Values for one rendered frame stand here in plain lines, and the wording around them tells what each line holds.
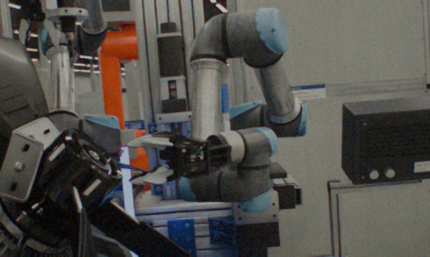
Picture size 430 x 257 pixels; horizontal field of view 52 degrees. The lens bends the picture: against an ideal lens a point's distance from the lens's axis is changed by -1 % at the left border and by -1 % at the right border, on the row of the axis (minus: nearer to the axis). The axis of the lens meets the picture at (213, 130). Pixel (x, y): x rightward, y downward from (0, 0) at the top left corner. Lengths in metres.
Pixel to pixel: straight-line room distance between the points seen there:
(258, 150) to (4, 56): 0.55
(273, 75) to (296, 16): 1.43
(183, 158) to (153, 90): 0.80
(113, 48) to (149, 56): 3.16
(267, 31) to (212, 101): 0.22
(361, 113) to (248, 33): 0.33
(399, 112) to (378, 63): 1.59
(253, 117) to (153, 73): 0.43
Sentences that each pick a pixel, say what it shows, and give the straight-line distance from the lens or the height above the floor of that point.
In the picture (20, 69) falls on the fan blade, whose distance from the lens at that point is 0.87.
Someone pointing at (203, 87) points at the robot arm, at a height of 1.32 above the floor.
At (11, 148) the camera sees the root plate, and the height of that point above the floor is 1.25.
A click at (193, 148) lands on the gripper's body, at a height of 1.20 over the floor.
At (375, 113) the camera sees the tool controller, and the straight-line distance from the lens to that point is 1.13.
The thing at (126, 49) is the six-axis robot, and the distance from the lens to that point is 4.84.
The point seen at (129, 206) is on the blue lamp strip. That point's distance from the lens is 1.17.
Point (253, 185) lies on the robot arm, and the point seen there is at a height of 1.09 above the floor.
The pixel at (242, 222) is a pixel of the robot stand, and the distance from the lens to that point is 1.38.
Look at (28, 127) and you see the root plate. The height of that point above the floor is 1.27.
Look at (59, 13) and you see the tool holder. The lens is 0.79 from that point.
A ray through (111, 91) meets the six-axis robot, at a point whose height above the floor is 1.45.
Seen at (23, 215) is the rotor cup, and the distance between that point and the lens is 0.68.
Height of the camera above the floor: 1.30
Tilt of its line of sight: 4 degrees down
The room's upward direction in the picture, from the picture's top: 5 degrees counter-clockwise
